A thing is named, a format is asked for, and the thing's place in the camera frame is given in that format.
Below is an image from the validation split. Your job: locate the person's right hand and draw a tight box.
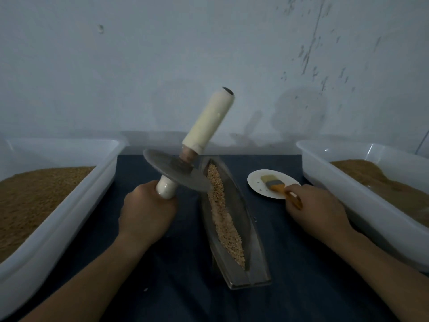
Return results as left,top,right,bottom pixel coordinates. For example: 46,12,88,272
284,183,356,244

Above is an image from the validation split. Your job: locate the person's left hand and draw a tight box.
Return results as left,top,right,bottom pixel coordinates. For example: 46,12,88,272
118,181,179,252

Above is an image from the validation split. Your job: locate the white plastic tray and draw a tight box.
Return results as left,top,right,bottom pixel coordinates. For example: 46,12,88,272
295,139,429,274
0,137,129,319

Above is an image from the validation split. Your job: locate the orange handled brush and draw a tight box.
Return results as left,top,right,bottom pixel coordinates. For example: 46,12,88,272
261,174,303,211

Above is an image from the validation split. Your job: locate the small ground grain portion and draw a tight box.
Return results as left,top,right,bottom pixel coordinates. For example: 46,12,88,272
206,163,246,267

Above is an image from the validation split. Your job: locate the boat-shaped metal grinding trough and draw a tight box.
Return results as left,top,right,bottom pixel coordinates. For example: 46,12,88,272
200,156,273,290

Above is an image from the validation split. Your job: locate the metal grinding wheel with handles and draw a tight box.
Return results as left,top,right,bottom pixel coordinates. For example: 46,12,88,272
143,87,236,200

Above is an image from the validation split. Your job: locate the person's left forearm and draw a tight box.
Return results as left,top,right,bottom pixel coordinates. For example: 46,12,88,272
20,234,151,322

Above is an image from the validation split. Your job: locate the person's right forearm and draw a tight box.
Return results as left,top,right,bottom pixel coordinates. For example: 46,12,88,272
325,228,429,322

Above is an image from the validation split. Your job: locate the white round plate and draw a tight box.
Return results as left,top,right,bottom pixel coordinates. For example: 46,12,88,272
247,169,301,200

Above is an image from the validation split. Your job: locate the dark blue tablecloth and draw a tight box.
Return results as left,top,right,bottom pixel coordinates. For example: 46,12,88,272
0,155,400,322

